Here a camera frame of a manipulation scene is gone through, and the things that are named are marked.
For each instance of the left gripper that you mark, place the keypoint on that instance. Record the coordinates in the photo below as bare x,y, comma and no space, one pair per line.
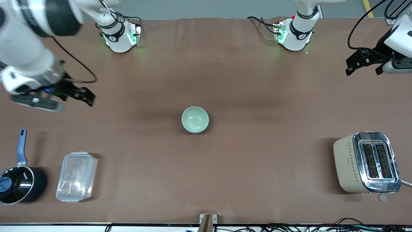
381,49

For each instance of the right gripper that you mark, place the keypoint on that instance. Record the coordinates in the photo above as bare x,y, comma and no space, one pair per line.
65,87

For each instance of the green bowl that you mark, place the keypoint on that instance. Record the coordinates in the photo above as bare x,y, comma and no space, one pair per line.
194,118

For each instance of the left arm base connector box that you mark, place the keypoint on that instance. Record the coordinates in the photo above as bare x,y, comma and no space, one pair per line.
279,32

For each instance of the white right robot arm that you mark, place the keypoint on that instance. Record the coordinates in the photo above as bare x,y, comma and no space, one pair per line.
19,48

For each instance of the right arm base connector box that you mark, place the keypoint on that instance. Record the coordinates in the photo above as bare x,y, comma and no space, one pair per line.
134,33

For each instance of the clear plastic food container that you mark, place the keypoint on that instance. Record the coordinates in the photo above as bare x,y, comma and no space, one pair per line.
76,177

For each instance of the beige chrome toaster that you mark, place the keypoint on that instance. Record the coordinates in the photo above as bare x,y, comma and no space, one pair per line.
351,164

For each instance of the glass lid blue knob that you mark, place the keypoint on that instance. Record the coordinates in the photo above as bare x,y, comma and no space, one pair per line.
17,185

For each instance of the brown table mat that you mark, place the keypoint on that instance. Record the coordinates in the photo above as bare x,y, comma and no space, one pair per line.
244,80

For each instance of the brown camera post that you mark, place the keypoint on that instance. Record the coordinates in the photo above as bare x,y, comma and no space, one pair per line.
206,224

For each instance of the metal table edge bracket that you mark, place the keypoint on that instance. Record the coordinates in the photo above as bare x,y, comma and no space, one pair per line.
215,219

